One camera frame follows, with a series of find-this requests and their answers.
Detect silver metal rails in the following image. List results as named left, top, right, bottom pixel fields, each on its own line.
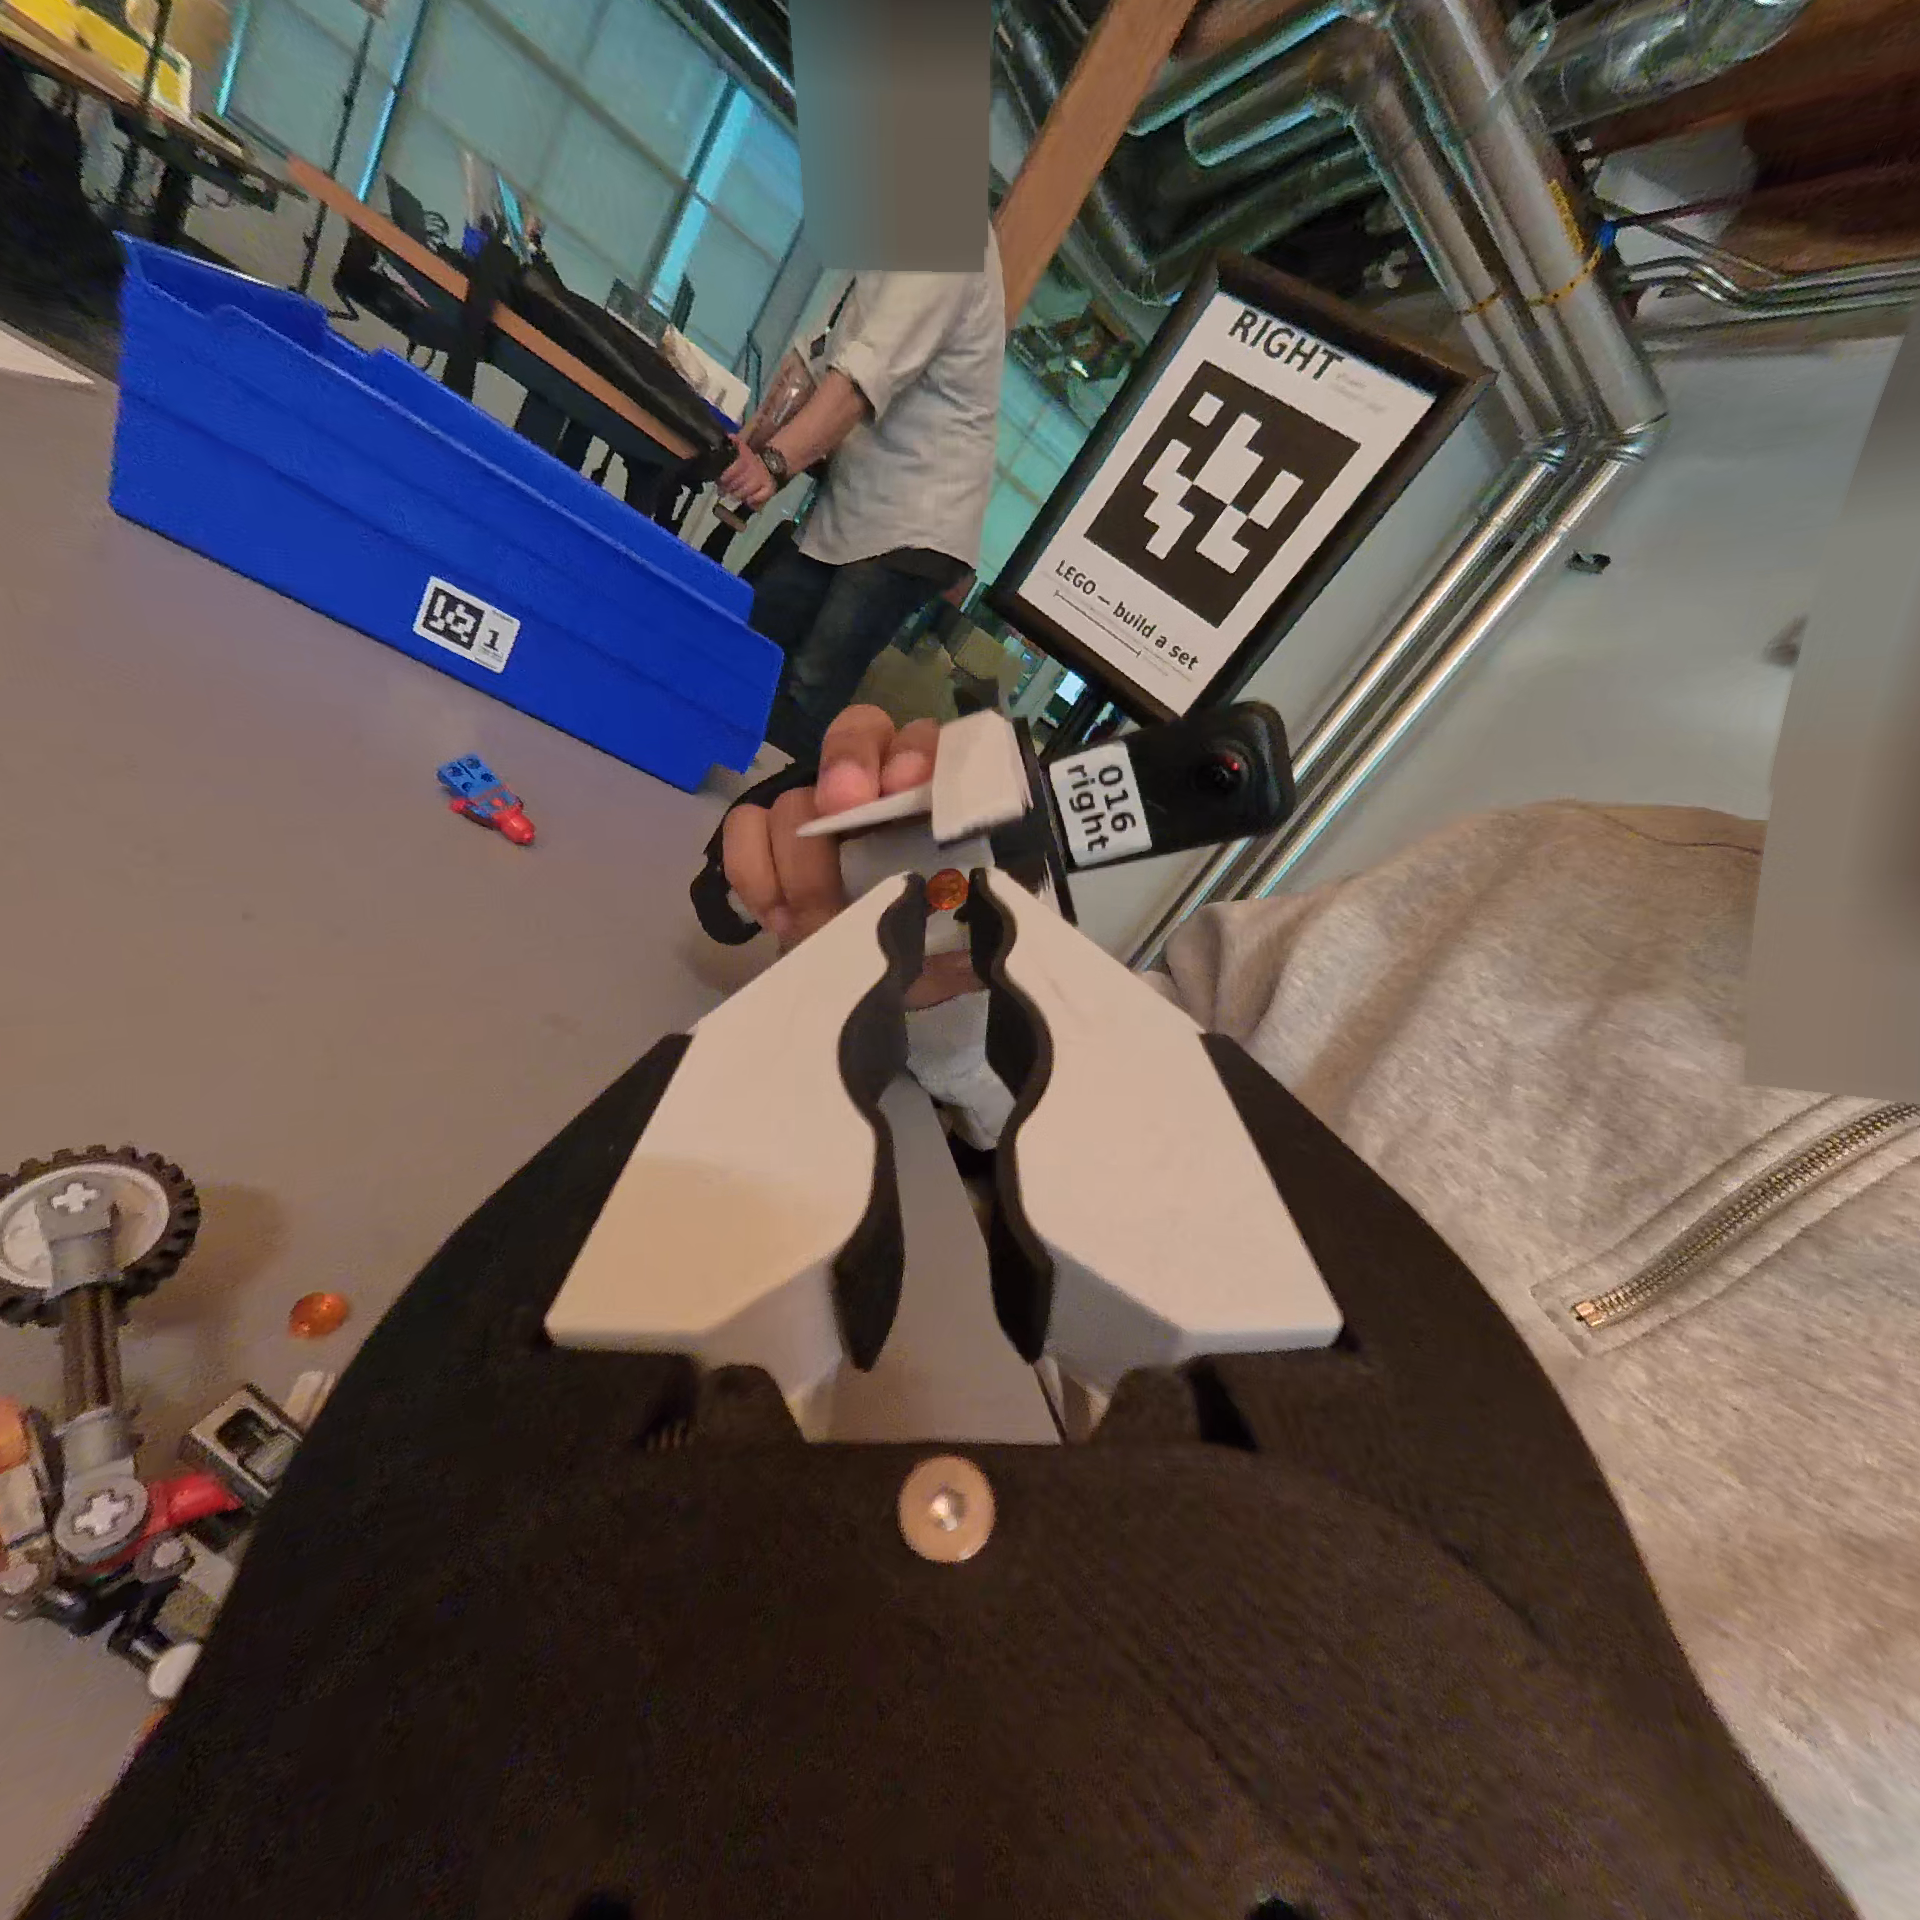
left=1124, top=412, right=1672, bottom=969

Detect wooden post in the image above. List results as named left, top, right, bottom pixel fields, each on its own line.
left=989, top=0, right=1205, bottom=328

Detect framed tag sign on stand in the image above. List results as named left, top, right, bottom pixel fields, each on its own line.
left=978, top=250, right=1499, bottom=904

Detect wooden background desk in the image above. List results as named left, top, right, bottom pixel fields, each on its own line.
left=281, top=154, right=740, bottom=501

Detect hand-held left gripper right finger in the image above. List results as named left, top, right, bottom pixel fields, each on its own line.
left=966, top=872, right=1345, bottom=1437

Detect yellow box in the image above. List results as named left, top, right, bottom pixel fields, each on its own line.
left=0, top=0, right=201, bottom=111

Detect blue plastic bin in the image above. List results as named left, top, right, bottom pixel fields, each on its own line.
left=108, top=231, right=788, bottom=797

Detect red blue lego minifigure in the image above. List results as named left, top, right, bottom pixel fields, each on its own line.
left=437, top=753, right=540, bottom=848

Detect person's right hand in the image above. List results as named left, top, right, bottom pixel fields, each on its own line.
left=724, top=705, right=942, bottom=954

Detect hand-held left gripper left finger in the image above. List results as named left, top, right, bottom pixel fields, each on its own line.
left=544, top=873, right=924, bottom=1437

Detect silver ventilation duct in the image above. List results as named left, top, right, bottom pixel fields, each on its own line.
left=1002, top=0, right=1824, bottom=437

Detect person's right forearm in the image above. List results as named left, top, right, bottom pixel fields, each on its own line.
left=896, top=943, right=1024, bottom=1154

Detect lego motorcycle model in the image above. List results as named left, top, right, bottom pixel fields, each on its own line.
left=0, top=1144, right=337, bottom=1700

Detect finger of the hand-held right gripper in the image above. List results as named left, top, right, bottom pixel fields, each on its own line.
left=931, top=712, right=1041, bottom=845
left=792, top=788, right=937, bottom=841

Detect black bag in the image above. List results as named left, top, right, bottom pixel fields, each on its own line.
left=508, top=267, right=740, bottom=456

